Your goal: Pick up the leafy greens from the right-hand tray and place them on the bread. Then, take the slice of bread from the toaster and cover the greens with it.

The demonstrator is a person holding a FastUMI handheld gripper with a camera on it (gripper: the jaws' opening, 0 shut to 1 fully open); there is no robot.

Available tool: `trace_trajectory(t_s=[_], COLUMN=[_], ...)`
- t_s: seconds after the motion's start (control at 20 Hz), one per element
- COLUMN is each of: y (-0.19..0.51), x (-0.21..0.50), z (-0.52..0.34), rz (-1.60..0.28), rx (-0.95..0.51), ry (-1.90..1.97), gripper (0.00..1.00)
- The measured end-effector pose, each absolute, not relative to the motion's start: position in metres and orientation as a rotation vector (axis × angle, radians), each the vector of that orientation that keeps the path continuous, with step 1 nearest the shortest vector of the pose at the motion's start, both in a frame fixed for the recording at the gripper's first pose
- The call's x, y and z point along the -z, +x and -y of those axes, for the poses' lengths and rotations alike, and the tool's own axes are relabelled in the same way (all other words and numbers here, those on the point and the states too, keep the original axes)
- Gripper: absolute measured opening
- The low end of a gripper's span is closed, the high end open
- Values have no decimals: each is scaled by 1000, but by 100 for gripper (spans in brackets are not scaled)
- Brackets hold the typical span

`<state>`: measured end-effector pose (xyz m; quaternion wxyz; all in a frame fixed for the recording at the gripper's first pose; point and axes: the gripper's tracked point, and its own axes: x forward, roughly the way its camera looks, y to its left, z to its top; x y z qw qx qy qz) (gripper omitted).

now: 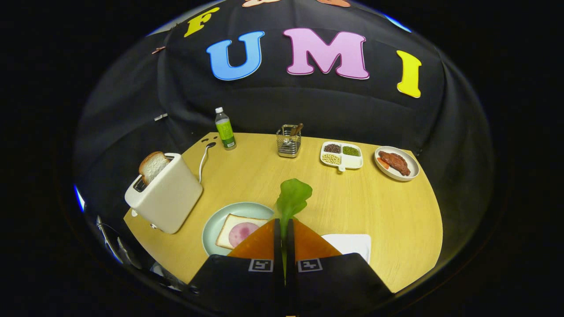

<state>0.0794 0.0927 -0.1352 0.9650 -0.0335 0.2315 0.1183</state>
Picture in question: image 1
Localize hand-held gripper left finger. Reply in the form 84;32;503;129
189;218;286;317

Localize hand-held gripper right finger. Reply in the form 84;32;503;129
286;218;393;317

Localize green lettuce leaf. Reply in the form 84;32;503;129
276;178;313;284

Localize toasted bread slice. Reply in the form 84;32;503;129
138;151;171;185

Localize pink ham slice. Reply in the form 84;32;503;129
228;222;260;248

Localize white bread slice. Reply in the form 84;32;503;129
215;214;269;251

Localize white square plate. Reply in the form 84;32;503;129
321;233;372;264

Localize pale green round plate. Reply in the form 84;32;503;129
202;202;276;257

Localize white divided dish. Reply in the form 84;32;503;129
320;141;364;172

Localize white toaster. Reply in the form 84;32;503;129
124;152;204;234

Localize green label plastic bottle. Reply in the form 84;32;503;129
215;107;237;151

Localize brown meat piece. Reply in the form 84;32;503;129
379;151;411;177

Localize white round plate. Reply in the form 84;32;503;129
374;146;420;182

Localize metal wire utensil basket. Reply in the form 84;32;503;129
276;124;303;159

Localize white toaster cable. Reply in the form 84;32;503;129
198;142;217;184

